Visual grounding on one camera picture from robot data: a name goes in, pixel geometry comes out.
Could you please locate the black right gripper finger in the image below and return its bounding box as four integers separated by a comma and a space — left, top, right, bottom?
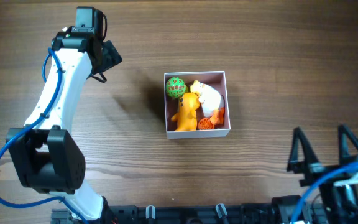
287, 127, 319, 173
337, 124, 358, 166

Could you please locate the orange plastic wheel toy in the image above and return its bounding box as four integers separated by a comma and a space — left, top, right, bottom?
197, 118, 214, 130

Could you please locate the white plush duck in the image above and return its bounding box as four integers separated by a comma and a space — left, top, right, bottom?
190, 80, 225, 125

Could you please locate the green numbered ball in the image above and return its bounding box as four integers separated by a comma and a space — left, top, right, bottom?
165, 77, 188, 98

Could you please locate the orange dinosaur toy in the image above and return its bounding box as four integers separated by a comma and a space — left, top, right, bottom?
171, 93, 200, 131

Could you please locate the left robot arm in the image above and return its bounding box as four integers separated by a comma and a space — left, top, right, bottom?
5, 7, 313, 223

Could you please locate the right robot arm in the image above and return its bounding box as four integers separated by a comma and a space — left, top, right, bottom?
287, 124, 358, 223

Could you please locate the white cardboard box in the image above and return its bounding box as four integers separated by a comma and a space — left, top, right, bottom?
163, 71, 231, 139

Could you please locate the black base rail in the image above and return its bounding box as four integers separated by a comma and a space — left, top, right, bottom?
50, 202, 328, 224

